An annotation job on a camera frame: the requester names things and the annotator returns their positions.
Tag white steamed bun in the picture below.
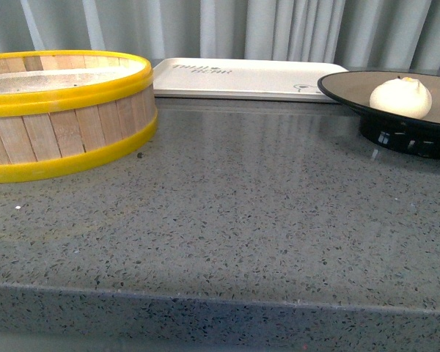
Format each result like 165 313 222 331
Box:
369 77 432 119

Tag black rimmed tan plate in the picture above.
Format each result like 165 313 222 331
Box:
318 71 440 159

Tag white bear print tray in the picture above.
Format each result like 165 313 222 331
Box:
153 58 346 103

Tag yellow rimmed bamboo steamer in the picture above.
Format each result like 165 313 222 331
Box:
0 50 158 183

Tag grey pleated curtain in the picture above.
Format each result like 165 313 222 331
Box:
0 1 440 71

